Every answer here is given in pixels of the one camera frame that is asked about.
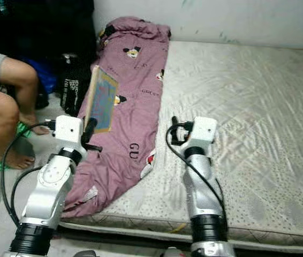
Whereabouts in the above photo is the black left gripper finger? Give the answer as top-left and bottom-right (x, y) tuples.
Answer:
(84, 118), (99, 144)

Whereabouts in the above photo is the colourful children's book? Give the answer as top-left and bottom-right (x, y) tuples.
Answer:
(84, 65), (119, 133)

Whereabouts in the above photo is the purple cartoon print blanket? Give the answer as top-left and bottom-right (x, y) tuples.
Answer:
(60, 16), (172, 219)

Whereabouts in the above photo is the black bag with white print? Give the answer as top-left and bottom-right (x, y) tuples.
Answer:
(52, 52), (93, 117)

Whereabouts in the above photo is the white quilted mattress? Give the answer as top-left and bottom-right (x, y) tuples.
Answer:
(66, 40), (303, 248)

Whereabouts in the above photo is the blue cloth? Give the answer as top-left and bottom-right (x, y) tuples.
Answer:
(23, 58), (57, 97)

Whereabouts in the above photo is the person in grey shorts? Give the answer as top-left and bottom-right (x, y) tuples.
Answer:
(0, 46), (50, 171)

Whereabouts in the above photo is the black cabinet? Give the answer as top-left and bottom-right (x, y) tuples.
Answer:
(0, 0), (96, 102)

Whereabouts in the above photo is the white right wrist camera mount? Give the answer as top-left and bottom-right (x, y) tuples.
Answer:
(192, 116), (218, 149)

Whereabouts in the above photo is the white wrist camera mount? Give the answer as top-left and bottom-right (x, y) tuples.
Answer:
(192, 116), (218, 149)
(55, 115), (84, 150)

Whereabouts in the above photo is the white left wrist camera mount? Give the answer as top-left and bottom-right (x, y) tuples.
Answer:
(55, 115), (84, 150)

